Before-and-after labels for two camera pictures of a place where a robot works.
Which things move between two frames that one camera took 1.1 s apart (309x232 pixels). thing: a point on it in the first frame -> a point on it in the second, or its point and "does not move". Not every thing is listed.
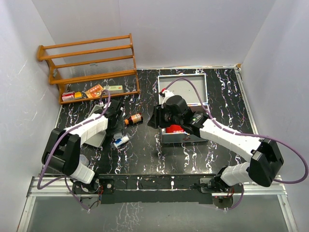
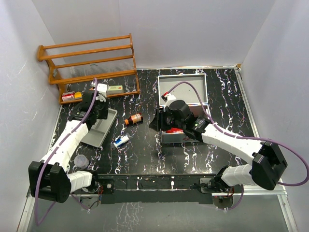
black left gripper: x=119 y=128 -> x=103 y=114
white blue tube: x=118 y=141 does not move
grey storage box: x=193 y=89 does not move
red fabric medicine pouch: x=174 y=128 does not move
